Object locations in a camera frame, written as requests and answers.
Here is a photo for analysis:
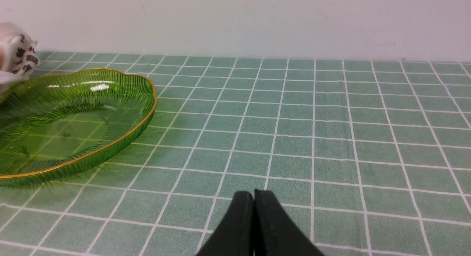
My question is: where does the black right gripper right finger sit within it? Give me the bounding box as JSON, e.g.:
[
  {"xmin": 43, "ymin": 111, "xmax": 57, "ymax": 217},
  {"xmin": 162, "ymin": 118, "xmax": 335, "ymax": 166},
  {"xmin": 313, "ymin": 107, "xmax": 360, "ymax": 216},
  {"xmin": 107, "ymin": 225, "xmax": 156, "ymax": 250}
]
[{"xmin": 254, "ymin": 189, "xmax": 323, "ymax": 256}]

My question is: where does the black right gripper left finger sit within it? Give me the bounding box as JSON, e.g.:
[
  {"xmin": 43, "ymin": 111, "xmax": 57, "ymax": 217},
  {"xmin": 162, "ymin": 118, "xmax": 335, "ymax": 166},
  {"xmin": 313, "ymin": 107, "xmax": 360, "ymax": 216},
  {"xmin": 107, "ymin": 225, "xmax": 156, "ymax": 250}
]
[{"xmin": 197, "ymin": 191, "xmax": 254, "ymax": 256}]

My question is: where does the white cloth tote bag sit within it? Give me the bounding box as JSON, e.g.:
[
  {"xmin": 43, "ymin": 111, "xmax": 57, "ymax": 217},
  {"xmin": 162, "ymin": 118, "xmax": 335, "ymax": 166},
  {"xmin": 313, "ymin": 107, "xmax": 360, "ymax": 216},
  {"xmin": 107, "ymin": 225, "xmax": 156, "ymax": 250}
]
[{"xmin": 0, "ymin": 22, "xmax": 40, "ymax": 93}]

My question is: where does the green checkered tablecloth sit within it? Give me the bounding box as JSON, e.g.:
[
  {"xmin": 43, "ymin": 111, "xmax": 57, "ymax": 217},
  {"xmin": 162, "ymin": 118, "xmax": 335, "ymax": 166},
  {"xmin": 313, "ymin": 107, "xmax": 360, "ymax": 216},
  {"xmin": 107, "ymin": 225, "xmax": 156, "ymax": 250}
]
[{"xmin": 1, "ymin": 52, "xmax": 470, "ymax": 256}]

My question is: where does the green glass plate gold rim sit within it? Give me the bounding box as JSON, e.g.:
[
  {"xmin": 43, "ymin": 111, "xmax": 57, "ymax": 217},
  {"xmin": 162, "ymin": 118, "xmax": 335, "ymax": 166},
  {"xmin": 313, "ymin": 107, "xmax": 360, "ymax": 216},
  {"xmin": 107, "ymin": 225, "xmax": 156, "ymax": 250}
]
[{"xmin": 0, "ymin": 68, "xmax": 157, "ymax": 186}]

